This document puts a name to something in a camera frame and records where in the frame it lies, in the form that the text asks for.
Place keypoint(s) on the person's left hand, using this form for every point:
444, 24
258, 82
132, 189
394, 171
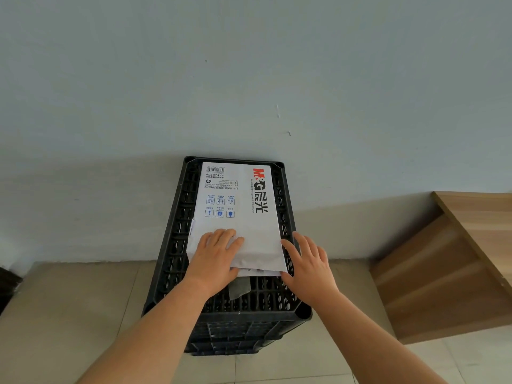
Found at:
212, 263

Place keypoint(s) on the person's right hand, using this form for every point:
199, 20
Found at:
314, 275

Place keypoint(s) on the person's right thumb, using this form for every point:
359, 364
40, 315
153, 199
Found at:
287, 275

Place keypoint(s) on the person's left middle finger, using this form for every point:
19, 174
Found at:
227, 239

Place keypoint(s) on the person's left thumb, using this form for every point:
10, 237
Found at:
235, 272

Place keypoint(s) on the person's left little finger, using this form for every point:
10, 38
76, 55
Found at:
204, 243

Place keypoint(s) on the person's right middle finger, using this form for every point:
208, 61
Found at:
300, 243

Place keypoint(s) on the person's right little finger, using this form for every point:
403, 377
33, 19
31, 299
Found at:
324, 259

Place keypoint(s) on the white paper ream packet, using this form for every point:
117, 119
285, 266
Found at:
240, 219

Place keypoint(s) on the person's right forearm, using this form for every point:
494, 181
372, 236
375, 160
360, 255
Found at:
368, 339

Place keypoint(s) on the person's left forearm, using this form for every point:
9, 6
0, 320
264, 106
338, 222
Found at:
160, 331

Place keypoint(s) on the grey plastic wrapped packet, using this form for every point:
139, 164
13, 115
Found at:
240, 288

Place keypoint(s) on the black plastic crate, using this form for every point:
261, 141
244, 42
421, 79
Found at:
176, 235
228, 347

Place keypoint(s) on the light wooden furniture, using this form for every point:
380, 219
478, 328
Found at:
436, 275

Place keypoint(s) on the dark object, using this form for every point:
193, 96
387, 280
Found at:
8, 289

